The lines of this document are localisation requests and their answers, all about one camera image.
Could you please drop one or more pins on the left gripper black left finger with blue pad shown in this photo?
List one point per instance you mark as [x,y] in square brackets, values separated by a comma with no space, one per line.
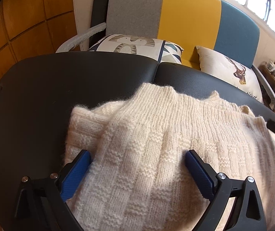
[41,203]

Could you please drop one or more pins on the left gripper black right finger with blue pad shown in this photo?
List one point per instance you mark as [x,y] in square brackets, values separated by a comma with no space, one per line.
[247,212]

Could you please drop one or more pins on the cream knitted sweater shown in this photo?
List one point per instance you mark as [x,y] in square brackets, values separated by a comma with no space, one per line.
[137,179]

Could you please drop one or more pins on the white deer print pillow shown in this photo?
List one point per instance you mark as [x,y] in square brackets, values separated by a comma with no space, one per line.
[230,71]

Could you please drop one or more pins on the grey yellow blue sofa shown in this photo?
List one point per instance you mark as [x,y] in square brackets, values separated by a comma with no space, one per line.
[192,24]

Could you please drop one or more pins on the white patterned pillow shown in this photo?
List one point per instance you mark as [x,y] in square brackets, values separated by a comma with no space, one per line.
[159,50]

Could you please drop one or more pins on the wooden wardrobe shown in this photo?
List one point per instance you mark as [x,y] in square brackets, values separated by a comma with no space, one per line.
[30,28]

